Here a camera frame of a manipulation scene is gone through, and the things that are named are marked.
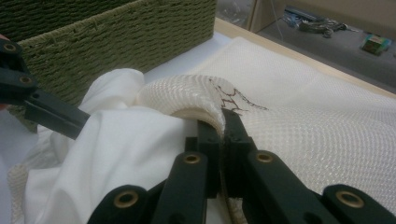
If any green woven basket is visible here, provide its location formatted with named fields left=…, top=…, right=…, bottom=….
left=0, top=0, right=218, bottom=133

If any white cloth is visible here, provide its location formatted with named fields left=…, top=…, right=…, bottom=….
left=22, top=67, right=233, bottom=224

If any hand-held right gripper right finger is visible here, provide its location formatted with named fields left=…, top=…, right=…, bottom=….
left=220, top=107, right=341, bottom=224

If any clear plastic bag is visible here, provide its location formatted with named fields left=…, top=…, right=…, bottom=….
left=216, top=0, right=257, bottom=30

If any cream mesh laundry bag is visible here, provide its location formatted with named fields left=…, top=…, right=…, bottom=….
left=7, top=36, right=396, bottom=224

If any small green box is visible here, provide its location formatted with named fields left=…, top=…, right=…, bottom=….
left=360, top=33, right=393, bottom=57

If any blue floor item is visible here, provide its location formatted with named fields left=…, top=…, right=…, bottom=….
left=282, top=7, right=316, bottom=24

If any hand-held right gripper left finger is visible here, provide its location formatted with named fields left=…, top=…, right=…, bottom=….
left=151, top=119, right=224, bottom=224

